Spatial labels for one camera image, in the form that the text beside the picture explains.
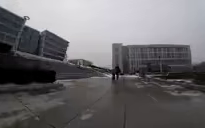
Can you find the person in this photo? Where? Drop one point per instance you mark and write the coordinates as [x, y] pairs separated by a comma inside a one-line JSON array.
[[115, 72]]

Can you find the low far building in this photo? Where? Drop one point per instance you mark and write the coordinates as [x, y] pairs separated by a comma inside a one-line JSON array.
[[80, 62]]

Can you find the wide grey stone steps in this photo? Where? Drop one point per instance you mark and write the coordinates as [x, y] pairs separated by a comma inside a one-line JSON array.
[[73, 70]]

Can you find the wet grey paved plaza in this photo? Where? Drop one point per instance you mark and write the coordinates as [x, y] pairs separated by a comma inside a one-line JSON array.
[[123, 103]]

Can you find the tiered grey buildings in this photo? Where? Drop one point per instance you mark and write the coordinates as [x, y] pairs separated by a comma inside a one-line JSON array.
[[53, 46]]

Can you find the pale far building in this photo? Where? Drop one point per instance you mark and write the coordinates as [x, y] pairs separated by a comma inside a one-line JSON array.
[[156, 53]]

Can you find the snow-covered bed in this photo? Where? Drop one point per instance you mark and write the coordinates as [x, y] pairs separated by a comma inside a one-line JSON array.
[[23, 87]]

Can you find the dark trimmed hedge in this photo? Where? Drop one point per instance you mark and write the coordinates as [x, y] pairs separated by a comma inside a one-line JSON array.
[[20, 71]]

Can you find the street lamp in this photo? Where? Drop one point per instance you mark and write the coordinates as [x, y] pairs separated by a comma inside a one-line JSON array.
[[18, 35]]

